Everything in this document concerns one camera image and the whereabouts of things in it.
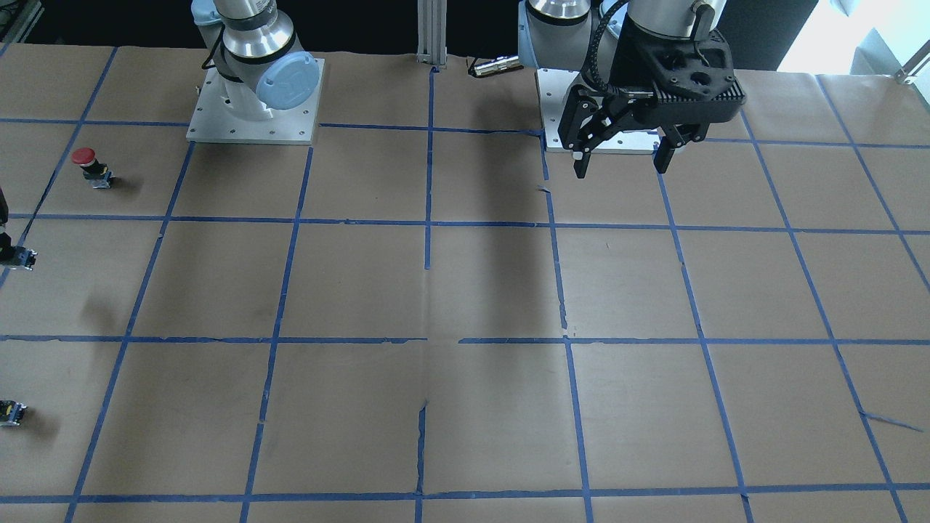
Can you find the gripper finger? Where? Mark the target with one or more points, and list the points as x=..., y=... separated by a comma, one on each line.
x=4, y=219

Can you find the yellow push button switch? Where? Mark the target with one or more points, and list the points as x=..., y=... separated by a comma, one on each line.
x=17, y=258

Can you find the silver metal connector plug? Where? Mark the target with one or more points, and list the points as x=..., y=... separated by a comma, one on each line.
x=499, y=65

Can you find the red push button switch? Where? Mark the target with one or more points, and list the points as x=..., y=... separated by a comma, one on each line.
x=96, y=173

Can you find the black button switch part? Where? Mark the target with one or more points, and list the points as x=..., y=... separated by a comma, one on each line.
x=12, y=413

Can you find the aluminium frame post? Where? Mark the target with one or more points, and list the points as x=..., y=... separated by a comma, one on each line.
x=432, y=16

